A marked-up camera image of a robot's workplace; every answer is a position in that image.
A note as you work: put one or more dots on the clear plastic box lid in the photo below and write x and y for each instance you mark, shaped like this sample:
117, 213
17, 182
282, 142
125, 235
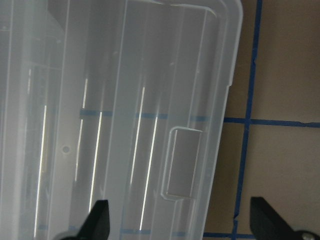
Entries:
112, 100

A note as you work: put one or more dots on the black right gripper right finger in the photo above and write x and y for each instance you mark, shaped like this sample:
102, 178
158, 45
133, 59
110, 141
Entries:
267, 224

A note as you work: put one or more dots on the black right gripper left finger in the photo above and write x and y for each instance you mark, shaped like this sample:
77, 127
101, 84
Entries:
95, 227

